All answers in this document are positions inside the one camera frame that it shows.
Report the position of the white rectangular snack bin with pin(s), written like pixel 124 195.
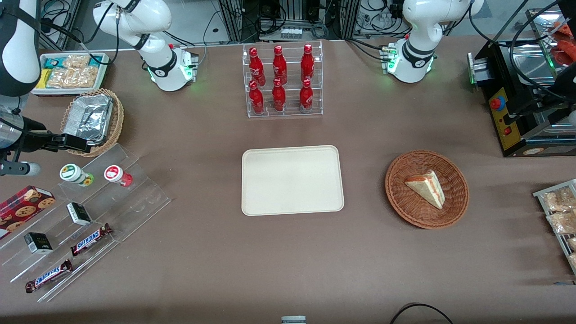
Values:
pixel 103 63

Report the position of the clear bag of crackers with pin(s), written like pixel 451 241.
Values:
pixel 74 77

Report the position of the yellow snack packet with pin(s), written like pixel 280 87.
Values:
pixel 42 78

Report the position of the white power strip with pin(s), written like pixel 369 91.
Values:
pixel 291 33

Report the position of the green gum bottle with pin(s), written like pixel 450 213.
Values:
pixel 74 174

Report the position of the red cookie box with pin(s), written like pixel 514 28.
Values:
pixel 22 207

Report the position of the teal snack packet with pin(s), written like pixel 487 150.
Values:
pixel 54 62

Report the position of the small grey device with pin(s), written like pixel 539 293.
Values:
pixel 293 320

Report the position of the wrapped triangle sandwich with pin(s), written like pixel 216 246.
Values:
pixel 427 189

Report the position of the light oval wicker basket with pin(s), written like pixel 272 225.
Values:
pixel 114 126

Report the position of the black food warmer machine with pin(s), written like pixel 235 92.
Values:
pixel 517 112

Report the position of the grey wrist camera cylinder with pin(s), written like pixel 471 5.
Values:
pixel 20 169

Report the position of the clear bag of snacks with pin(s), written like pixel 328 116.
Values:
pixel 562 222
pixel 560 200

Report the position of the clear acrylic bottle rack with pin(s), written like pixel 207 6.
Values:
pixel 283 112

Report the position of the brown round wicker basket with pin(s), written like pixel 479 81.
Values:
pixel 405 202

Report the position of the red gum bottle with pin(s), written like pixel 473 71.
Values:
pixel 117 175

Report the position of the Snickers chocolate bar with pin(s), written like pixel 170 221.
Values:
pixel 48 276
pixel 91 239

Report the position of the clear acrylic stepped display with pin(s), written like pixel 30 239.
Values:
pixel 135 198

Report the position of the small black box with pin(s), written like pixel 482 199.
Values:
pixel 38 243
pixel 79 213

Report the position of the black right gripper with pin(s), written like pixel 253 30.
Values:
pixel 32 139

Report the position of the silver foil container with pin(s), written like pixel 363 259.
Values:
pixel 87 117

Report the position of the red cola bottle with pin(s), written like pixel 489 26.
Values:
pixel 279 65
pixel 307 63
pixel 306 95
pixel 256 99
pixel 256 66
pixel 278 96

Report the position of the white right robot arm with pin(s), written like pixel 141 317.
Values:
pixel 158 67

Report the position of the beige plastic tray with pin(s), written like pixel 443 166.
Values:
pixel 292 180

